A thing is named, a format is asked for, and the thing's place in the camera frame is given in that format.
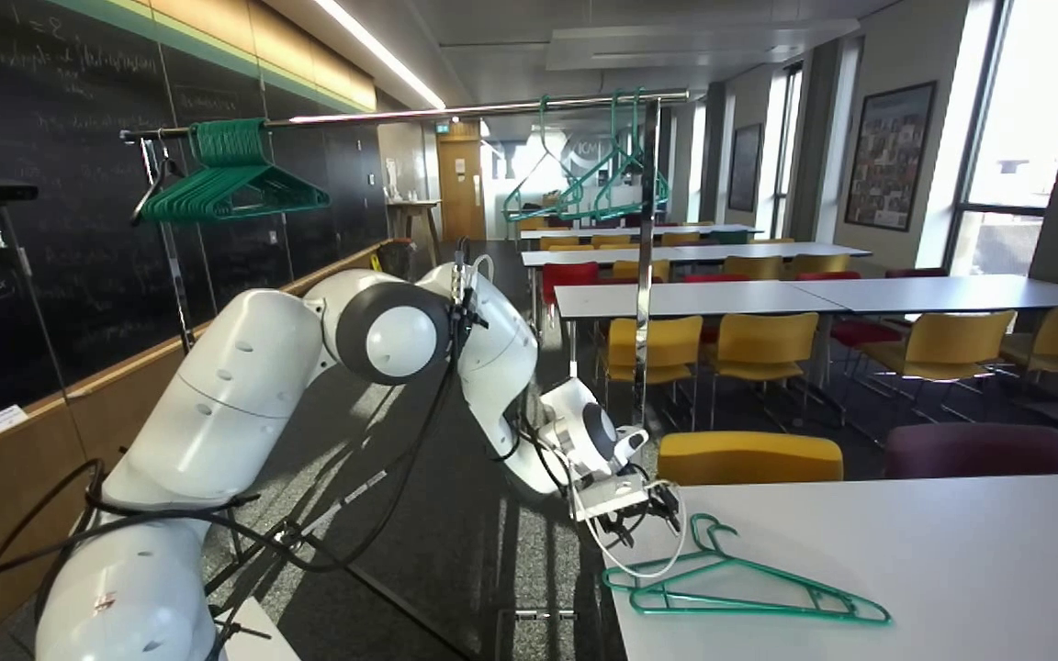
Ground maroon chair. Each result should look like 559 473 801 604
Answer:
878 423 1058 480

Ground bundle of green coat hangers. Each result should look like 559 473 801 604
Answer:
128 117 334 226

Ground black rack base bar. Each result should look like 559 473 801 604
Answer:
343 563 478 661

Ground white rectangular table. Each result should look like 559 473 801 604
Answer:
552 279 835 424
518 224 763 243
796 276 1058 317
583 473 1058 661
518 243 872 270

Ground red chair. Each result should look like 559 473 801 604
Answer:
538 262 603 307
827 319 906 352

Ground large framed wall picture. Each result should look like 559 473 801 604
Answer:
841 79 942 235

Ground small framed wall picture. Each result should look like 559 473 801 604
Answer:
726 120 769 216

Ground thin wrist cable loop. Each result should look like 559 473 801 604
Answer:
600 516 696 586

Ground ceiling light strip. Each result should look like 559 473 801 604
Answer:
312 0 448 114

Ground metal rack rail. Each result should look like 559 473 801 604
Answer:
120 88 697 144

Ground white robot base platform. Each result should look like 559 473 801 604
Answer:
221 600 304 661

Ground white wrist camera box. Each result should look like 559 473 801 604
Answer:
566 470 653 524

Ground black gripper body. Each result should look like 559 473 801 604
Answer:
625 480 686 533

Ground metal rack upright pole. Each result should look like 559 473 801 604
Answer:
128 123 208 352
625 90 670 492

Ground small high side table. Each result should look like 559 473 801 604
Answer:
381 199 445 276

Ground wooden door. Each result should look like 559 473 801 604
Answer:
432 120 489 246

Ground tall window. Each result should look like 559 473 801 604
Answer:
752 67 806 243
943 0 1058 279

